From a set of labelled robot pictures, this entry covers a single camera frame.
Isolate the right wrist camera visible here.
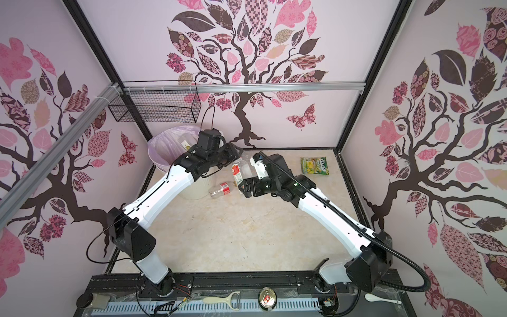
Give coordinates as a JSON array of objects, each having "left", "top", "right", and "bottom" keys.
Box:
[{"left": 250, "top": 154, "right": 269, "bottom": 180}]

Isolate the cream vegetable peeler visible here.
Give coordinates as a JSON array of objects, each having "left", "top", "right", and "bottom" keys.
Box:
[{"left": 203, "top": 291, "right": 241, "bottom": 311}]

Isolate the clear square bottle white label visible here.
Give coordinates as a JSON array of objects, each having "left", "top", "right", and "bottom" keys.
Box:
[{"left": 181, "top": 139, "right": 191, "bottom": 151}]

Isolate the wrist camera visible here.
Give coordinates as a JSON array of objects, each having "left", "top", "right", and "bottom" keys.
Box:
[
  {"left": 197, "top": 129, "right": 225, "bottom": 151},
  {"left": 250, "top": 154, "right": 269, "bottom": 180}
]

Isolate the black wire mesh basket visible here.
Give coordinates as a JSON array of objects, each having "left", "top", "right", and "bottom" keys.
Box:
[{"left": 108, "top": 79, "right": 201, "bottom": 124}]

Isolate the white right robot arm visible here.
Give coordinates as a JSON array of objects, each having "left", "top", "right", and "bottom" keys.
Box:
[{"left": 238, "top": 153, "right": 392, "bottom": 293}]

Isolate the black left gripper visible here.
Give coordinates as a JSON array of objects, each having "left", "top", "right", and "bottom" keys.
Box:
[{"left": 207, "top": 141, "right": 242, "bottom": 168}]

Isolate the white plastic spoon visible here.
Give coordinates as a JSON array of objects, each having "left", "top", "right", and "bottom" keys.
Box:
[{"left": 364, "top": 293, "right": 402, "bottom": 305}]

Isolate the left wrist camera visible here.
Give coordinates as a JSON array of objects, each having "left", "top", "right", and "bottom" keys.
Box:
[{"left": 197, "top": 129, "right": 225, "bottom": 151}]

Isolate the clear bottle red label yellow cap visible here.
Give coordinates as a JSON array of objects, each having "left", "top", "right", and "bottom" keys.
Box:
[{"left": 209, "top": 181, "right": 238, "bottom": 199}]

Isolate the crushed metal can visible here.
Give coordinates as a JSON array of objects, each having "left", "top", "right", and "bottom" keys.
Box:
[{"left": 257, "top": 287, "right": 277, "bottom": 311}]

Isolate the clear bottle green red label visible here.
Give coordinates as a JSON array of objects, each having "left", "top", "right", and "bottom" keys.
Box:
[{"left": 231, "top": 157, "right": 253, "bottom": 186}]

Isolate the cream bin with pink liner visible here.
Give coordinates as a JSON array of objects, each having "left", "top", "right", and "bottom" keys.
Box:
[{"left": 148, "top": 124, "right": 214, "bottom": 200}]

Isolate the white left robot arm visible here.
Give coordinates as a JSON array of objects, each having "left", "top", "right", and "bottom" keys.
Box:
[{"left": 107, "top": 143, "right": 244, "bottom": 289}]

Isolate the black flexible cable conduit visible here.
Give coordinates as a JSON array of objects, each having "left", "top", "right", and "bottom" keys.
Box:
[{"left": 259, "top": 151, "right": 431, "bottom": 293}]

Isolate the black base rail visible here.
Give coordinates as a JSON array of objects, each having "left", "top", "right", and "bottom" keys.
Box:
[{"left": 84, "top": 269, "right": 405, "bottom": 298}]

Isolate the green yellow snack bag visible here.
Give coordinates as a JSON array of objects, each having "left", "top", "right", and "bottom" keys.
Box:
[{"left": 301, "top": 157, "right": 330, "bottom": 175}]

